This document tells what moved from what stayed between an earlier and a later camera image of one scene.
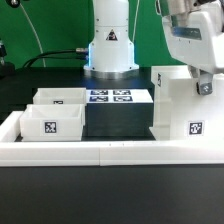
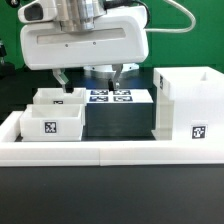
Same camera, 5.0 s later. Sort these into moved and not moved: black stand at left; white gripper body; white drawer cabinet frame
Moved: white gripper body
Not moved: white drawer cabinet frame; black stand at left
